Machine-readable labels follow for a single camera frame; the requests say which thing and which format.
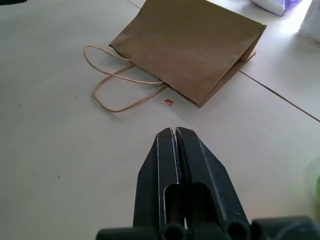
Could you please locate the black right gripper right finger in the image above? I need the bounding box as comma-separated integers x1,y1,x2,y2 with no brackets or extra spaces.
174,126,252,232

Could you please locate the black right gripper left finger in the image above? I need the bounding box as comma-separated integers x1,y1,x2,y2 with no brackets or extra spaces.
132,127,186,230

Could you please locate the white purple plastic bag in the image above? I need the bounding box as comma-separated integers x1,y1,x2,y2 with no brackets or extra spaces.
247,0,304,17

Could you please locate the green object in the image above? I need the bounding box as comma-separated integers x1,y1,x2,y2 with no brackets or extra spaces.
306,159,320,218

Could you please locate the white object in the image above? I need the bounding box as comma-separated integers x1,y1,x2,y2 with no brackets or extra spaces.
297,0,320,46

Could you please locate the brown paper bag with handles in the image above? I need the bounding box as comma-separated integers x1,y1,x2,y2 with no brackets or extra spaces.
83,0,268,113

